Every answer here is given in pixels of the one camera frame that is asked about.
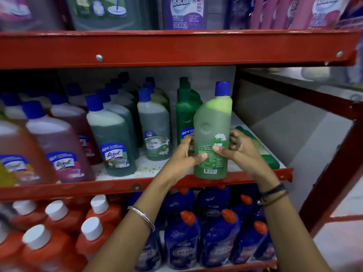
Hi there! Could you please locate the brown wrist band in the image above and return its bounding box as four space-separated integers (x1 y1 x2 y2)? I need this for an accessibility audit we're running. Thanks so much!
258 191 290 207

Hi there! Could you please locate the group of orange white-capped bottles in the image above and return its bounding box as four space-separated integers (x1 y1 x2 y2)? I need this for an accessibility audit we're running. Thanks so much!
0 194 123 272

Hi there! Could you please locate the dark green bottle green cap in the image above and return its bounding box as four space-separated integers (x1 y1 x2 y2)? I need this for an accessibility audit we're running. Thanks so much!
175 81 203 147
178 76 199 92

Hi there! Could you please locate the person's right hand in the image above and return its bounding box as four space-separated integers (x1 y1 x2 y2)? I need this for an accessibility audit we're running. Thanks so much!
212 128 280 193

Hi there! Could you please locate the person's left forearm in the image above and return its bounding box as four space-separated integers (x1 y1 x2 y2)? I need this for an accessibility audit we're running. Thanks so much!
84 173 188 272

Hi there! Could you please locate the red metal shelf rack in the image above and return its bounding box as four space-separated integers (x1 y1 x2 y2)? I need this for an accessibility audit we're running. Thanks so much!
0 28 363 272
232 66 363 239

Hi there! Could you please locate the group of pink blue-capped bottles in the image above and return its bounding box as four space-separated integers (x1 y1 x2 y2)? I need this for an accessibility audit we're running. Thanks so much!
0 82 103 184

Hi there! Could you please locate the person's right forearm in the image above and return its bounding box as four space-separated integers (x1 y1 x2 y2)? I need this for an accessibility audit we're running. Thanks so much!
257 182 334 272

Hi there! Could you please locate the black wrist band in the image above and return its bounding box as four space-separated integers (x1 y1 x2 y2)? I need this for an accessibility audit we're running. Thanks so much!
259 183 286 197

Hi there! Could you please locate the blue purple package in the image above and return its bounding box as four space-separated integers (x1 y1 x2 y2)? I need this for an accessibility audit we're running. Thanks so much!
336 0 363 29

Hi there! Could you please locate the peach cleaner bottle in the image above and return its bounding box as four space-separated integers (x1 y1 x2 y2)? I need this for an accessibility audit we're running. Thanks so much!
0 115 58 187

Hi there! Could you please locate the dark purple cleaner pouch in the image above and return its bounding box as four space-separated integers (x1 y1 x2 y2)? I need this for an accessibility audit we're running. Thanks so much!
226 0 255 30

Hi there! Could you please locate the yellow cleaner bottle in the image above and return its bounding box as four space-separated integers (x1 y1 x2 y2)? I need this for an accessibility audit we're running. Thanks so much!
0 162 18 188

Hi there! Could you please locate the large maroon cleaner bottle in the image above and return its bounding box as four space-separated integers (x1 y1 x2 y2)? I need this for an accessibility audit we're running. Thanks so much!
0 0 66 32

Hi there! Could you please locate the silver bangle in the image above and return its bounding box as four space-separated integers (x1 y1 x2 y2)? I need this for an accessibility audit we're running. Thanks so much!
127 206 156 232

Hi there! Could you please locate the large pink cleaner bottle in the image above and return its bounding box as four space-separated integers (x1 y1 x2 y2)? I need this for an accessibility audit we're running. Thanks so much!
250 0 274 30
271 0 298 30
290 0 352 30

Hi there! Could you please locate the person's left hand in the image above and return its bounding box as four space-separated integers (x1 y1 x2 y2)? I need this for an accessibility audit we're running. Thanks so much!
162 135 209 182

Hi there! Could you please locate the green bottle lying flat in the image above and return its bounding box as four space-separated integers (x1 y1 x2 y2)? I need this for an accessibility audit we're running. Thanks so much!
235 126 281 170

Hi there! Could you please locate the light green cleaner bottle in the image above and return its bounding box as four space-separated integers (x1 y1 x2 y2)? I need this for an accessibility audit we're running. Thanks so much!
193 81 233 180

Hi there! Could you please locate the large purple cleaner bottle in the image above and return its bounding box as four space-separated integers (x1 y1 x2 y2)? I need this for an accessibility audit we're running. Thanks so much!
161 0 208 30

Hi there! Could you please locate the row of green blue-capped bottles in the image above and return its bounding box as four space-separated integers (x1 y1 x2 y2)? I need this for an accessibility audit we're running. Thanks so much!
86 71 172 178

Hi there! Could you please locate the white rounded object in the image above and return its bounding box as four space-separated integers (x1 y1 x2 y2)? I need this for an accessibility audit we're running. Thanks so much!
300 66 334 82

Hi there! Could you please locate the group of blue orange-capped bottles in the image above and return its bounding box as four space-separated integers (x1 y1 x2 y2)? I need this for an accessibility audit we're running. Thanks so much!
125 185 277 271

